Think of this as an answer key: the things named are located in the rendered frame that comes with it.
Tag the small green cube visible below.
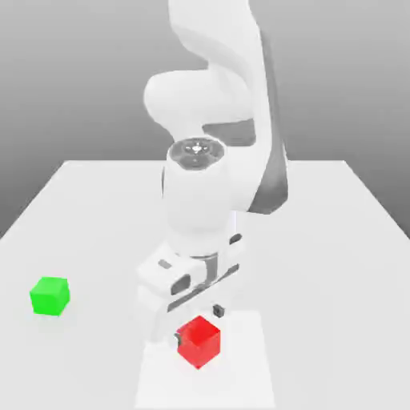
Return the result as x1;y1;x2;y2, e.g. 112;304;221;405
29;276;70;317

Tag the small red cube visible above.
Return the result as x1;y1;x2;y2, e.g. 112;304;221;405
176;315;222;371

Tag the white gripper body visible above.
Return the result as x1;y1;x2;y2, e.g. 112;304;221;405
155;234;246;322

